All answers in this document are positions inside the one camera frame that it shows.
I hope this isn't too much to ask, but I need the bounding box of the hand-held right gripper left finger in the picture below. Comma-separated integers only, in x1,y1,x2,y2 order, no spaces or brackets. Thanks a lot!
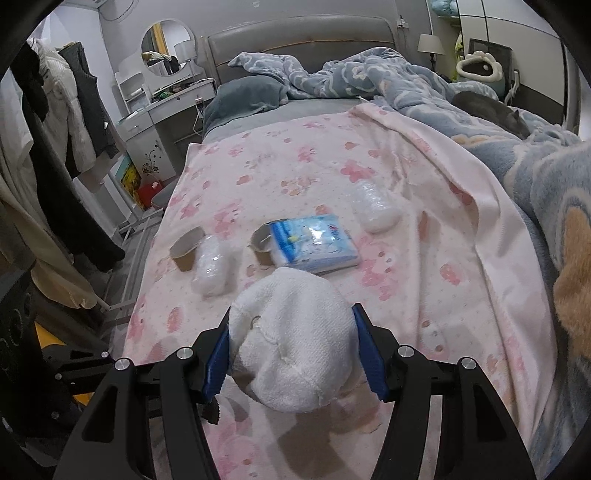
53,307,232,480

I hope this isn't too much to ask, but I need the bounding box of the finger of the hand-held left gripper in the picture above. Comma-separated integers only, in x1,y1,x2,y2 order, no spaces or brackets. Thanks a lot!
55,351,114,388

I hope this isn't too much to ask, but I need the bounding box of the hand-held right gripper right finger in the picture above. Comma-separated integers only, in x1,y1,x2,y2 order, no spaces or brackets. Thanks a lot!
351,304,537,480

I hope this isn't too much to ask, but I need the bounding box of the white towel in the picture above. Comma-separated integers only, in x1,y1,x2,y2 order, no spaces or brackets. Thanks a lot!
228,268,370,413

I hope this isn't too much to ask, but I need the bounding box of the blue tissue pack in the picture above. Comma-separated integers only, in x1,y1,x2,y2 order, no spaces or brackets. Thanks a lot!
269,213,361,277

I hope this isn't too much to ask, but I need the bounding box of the yellow container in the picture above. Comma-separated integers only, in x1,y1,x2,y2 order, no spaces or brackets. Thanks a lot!
34,320,81,404

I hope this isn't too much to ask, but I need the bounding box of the clear bubble wrap pouch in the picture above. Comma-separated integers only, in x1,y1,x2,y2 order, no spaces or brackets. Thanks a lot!
191,234,232,296
349,182,400,233

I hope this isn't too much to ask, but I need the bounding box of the cream hanging garment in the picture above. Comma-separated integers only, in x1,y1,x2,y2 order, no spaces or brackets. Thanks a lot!
0,115,98,310

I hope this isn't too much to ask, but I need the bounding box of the brown paper cup left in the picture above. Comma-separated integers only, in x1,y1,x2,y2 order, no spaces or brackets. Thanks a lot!
170,226,207,272

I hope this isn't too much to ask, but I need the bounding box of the brown paper cup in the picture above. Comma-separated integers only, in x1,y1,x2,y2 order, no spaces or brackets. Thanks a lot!
170,226,207,272
250,223,278,266

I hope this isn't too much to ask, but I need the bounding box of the brown paper cup centre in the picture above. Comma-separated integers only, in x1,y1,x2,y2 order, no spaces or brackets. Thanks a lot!
250,223,278,266

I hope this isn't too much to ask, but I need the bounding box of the white metal rack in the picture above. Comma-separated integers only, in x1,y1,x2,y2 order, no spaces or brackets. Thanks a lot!
95,208,162,333

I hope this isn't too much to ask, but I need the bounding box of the long black hanging garment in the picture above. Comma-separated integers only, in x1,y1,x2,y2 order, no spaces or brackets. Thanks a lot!
18,92,125,273

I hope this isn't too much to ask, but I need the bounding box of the red container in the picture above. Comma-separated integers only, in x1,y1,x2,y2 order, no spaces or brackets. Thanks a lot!
139,182,164,210

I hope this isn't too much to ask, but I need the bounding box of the colourful picture box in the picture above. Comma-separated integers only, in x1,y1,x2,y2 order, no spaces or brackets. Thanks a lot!
117,154,141,204

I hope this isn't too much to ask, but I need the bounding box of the pink printed blanket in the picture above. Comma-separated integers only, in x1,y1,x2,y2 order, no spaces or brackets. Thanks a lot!
122,102,559,480

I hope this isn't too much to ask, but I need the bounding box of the white hanging coat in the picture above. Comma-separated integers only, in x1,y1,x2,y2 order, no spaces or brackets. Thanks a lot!
28,39,93,171

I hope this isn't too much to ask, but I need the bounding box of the dark grey hanging vest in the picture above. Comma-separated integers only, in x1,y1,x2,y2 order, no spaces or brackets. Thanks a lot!
60,41,118,158

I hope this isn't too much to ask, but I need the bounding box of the white dressing table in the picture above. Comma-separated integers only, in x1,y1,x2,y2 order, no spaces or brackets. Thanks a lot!
113,65,218,185

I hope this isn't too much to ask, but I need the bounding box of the grey pillow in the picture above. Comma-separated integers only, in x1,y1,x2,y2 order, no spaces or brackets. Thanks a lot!
203,74,291,139

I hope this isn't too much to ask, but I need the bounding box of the dark grey cat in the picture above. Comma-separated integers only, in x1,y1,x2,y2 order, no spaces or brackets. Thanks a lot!
451,90,532,139

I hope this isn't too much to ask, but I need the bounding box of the blue fleece blanket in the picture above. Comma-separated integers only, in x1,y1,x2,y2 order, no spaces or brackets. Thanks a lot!
228,46,591,462

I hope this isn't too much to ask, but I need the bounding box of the white and green plush toy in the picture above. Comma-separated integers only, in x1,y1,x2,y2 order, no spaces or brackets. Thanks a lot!
455,52,502,88

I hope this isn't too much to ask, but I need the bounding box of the white shade table lamp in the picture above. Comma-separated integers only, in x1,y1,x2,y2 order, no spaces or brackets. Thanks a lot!
417,34,445,70

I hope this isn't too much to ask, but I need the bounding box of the grey padded headboard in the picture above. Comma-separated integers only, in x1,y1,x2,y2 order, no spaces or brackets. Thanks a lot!
205,16,402,88

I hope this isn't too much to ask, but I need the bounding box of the dark rectangular panel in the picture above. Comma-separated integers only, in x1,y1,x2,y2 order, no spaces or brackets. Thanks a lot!
468,38,514,88

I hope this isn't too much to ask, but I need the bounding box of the white wardrobe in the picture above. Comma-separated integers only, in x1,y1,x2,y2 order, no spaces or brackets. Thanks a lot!
457,0,578,125

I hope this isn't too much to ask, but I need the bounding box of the round wall mirror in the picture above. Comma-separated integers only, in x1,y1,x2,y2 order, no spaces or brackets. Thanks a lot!
140,19,195,78

